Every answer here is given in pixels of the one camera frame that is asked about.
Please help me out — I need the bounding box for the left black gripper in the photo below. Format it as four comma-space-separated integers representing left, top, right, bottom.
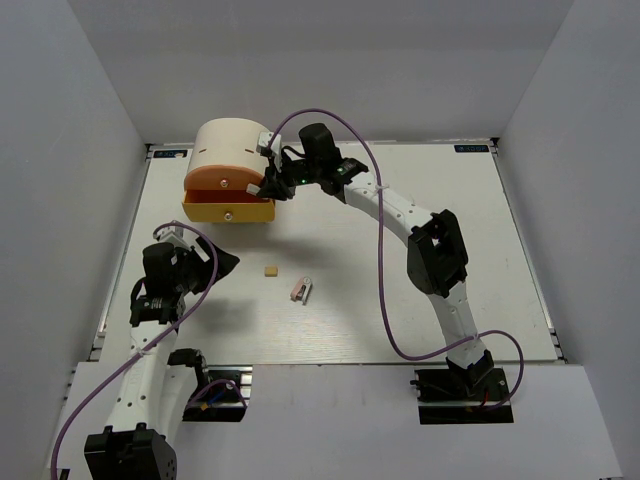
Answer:
173, 235, 240, 294

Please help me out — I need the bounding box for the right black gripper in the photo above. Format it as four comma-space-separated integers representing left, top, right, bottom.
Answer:
258, 149, 323, 201

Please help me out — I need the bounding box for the grey white eraser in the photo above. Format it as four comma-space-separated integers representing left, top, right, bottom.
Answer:
246, 184, 260, 196

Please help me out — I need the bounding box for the orange organizer drawer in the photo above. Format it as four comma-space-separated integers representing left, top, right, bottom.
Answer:
184, 165, 263, 191

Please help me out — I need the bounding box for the small beige eraser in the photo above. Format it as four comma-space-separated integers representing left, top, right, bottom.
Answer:
264, 266, 278, 277

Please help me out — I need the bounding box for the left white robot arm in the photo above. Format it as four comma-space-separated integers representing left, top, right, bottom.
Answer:
84, 233, 240, 479

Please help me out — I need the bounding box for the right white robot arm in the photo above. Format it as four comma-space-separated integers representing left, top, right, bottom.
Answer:
256, 123, 494, 399

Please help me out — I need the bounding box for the cream cylindrical desk organizer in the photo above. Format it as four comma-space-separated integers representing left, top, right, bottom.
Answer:
185, 118, 268, 177

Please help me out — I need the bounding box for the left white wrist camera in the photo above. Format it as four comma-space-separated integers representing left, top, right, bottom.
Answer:
153, 221, 190, 250

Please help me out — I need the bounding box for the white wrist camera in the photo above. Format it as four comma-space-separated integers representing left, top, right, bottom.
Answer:
153, 221, 190, 250
256, 131, 282, 171

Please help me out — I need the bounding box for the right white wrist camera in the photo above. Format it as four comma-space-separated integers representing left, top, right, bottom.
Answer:
256, 131, 282, 171

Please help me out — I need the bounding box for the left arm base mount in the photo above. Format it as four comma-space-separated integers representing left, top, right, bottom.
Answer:
183, 365, 253, 423

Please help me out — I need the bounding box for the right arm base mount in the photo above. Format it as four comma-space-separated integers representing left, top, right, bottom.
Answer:
410, 368, 514, 425

